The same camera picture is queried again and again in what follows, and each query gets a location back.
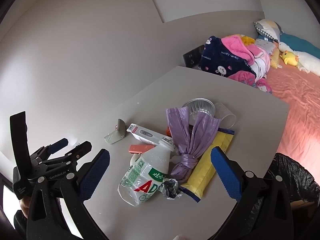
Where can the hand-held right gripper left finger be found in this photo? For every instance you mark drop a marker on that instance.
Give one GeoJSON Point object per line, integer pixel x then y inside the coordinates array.
{"type": "Point", "coordinates": [96, 175]}

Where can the pink card box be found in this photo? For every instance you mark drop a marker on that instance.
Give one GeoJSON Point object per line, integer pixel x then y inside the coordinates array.
{"type": "Point", "coordinates": [138, 148]}

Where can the pink bed sheet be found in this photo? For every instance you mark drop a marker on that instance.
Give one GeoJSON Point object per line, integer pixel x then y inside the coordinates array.
{"type": "Point", "coordinates": [300, 105]}

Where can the clear plastic bottle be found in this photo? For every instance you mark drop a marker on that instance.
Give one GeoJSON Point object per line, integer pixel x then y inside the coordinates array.
{"type": "Point", "coordinates": [145, 175]}

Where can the small white bottle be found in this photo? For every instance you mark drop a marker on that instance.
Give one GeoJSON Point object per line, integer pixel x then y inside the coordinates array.
{"type": "Point", "coordinates": [175, 158]}

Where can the white plush toy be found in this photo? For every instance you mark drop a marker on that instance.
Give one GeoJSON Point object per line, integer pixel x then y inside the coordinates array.
{"type": "Point", "coordinates": [307, 61]}

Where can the yellow fluffy cloth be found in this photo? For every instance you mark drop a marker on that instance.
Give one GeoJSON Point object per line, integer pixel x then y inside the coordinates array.
{"type": "Point", "coordinates": [247, 40]}

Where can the purple plastic bag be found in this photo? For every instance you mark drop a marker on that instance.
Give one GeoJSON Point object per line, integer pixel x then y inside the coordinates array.
{"type": "Point", "coordinates": [192, 140]}

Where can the pink fleece blanket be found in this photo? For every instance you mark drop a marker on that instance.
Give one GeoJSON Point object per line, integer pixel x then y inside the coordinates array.
{"type": "Point", "coordinates": [237, 45]}

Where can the yellow zip bag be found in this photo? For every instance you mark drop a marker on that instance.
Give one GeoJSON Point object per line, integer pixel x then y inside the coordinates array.
{"type": "Point", "coordinates": [212, 162]}

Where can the black trash bag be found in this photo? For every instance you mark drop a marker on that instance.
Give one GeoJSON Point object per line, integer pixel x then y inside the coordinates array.
{"type": "Point", "coordinates": [295, 180]}

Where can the orange round lid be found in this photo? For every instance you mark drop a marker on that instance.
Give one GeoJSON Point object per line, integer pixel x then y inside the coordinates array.
{"type": "Point", "coordinates": [168, 131]}

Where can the yellow duck plush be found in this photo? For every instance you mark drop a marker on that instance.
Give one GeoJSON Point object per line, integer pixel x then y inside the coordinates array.
{"type": "Point", "coordinates": [288, 57]}

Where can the foil baking cup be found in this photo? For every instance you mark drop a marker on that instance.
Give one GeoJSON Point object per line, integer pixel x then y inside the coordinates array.
{"type": "Point", "coordinates": [200, 107]}

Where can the grey corner guard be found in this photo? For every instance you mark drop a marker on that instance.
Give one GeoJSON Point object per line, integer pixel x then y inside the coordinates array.
{"type": "Point", "coordinates": [115, 136]}

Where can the black wall socket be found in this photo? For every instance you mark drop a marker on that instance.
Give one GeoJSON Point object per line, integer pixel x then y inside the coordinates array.
{"type": "Point", "coordinates": [193, 56]}

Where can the teal pillow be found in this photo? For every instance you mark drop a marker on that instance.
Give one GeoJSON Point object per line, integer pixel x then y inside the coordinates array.
{"type": "Point", "coordinates": [297, 43]}

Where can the patterned pillow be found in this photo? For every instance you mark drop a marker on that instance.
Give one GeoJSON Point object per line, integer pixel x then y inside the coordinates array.
{"type": "Point", "coordinates": [268, 30]}

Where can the clear plastic cup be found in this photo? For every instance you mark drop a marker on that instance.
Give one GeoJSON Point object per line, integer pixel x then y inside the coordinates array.
{"type": "Point", "coordinates": [226, 116]}

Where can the white thermometer box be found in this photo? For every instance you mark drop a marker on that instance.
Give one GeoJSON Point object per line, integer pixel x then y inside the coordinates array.
{"type": "Point", "coordinates": [145, 135]}

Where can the foil wrapper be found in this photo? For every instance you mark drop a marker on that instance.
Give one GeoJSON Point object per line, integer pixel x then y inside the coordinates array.
{"type": "Point", "coordinates": [170, 187]}

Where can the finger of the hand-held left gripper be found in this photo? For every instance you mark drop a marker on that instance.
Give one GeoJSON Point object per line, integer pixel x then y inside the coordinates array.
{"type": "Point", "coordinates": [80, 148]}
{"type": "Point", "coordinates": [60, 143]}

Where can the yellow dotted pillow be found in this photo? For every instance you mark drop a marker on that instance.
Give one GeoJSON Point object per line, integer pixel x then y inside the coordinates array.
{"type": "Point", "coordinates": [275, 57]}

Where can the navy printed blanket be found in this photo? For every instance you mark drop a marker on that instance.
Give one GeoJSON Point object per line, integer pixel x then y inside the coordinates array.
{"type": "Point", "coordinates": [220, 60]}

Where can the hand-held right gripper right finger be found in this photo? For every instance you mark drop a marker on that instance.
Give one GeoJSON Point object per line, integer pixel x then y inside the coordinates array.
{"type": "Point", "coordinates": [225, 175]}

